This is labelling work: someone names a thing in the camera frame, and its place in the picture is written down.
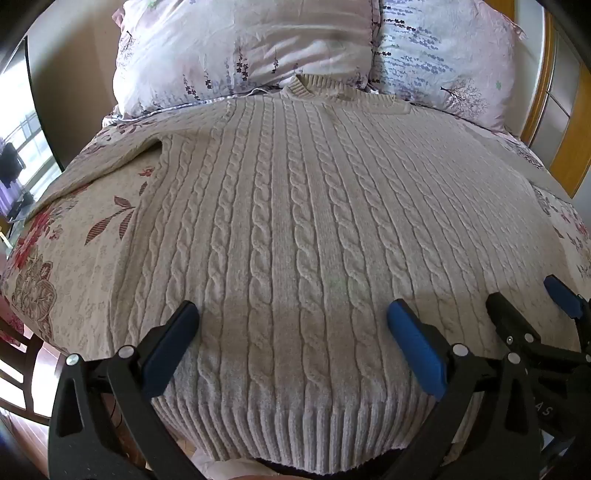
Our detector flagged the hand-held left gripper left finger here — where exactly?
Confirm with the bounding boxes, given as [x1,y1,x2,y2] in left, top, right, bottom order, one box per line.
[48,300,204,480]

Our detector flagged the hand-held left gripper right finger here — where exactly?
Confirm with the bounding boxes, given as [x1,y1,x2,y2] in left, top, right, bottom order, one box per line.
[387,299,543,480]

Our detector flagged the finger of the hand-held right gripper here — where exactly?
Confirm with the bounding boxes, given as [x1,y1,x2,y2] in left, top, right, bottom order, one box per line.
[486,292,591,370]
[544,274,591,352]

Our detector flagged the cream cable-knit sweater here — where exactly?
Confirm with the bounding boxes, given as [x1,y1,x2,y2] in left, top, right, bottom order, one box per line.
[32,74,583,476]

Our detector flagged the floral bedspread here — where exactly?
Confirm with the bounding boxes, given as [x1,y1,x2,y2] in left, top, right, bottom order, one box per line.
[0,104,591,370]

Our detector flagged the wooden chair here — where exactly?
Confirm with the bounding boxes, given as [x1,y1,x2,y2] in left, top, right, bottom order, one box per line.
[0,318,52,422]

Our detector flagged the wooden headboard shelf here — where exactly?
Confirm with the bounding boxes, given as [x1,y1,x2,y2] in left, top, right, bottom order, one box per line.
[521,9,591,199]

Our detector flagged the dark hanging garment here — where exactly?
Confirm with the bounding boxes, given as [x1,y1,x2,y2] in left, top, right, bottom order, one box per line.
[0,142,26,186]

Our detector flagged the lavender print pillow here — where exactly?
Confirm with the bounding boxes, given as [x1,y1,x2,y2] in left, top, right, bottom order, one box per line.
[367,0,527,134]

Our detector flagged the bright window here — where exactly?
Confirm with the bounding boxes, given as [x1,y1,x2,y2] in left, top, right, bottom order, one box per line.
[0,41,52,232]

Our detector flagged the pink floral pillow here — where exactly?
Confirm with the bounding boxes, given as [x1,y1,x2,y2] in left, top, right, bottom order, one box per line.
[111,0,382,118]

